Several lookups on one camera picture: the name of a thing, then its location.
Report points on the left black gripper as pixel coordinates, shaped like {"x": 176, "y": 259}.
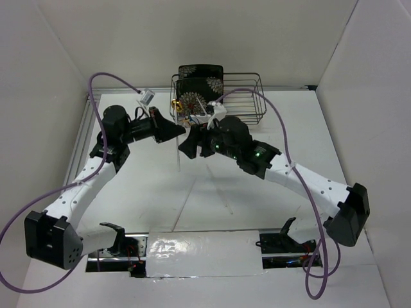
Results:
{"x": 162, "y": 129}

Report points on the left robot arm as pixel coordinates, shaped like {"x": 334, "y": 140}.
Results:
{"x": 51, "y": 235}

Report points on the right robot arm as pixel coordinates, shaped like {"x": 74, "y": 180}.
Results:
{"x": 344, "y": 209}

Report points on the wire dish rack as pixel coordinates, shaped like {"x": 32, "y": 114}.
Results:
{"x": 248, "y": 106}

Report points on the black floral plate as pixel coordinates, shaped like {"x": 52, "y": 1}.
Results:
{"x": 189, "y": 89}
{"x": 212, "y": 73}

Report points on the rear black floral plate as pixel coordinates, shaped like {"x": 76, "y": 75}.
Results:
{"x": 212, "y": 73}

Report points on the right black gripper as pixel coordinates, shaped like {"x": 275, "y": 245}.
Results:
{"x": 197, "y": 136}

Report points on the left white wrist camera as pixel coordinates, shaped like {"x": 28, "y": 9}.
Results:
{"x": 146, "y": 97}

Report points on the front black floral plate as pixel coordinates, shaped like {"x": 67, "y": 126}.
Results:
{"x": 189, "y": 89}

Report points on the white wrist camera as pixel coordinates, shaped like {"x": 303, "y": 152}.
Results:
{"x": 216, "y": 112}
{"x": 146, "y": 97}

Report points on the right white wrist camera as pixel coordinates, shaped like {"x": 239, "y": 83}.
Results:
{"x": 216, "y": 112}

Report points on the white utensil caddy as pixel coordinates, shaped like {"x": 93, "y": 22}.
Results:
{"x": 202, "y": 120}

